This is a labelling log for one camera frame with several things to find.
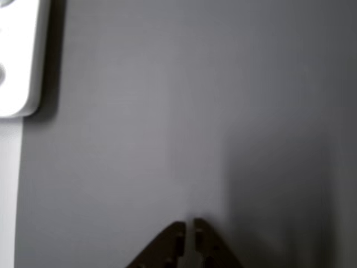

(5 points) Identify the white plate with round dimples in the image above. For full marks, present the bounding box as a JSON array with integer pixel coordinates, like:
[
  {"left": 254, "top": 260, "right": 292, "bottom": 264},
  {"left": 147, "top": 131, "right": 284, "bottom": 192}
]
[{"left": 0, "top": 0, "right": 51, "bottom": 118}]

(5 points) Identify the grey table mat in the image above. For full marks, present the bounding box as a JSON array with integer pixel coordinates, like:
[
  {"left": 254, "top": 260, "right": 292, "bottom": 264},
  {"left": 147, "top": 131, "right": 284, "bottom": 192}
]
[{"left": 14, "top": 0, "right": 357, "bottom": 268}]

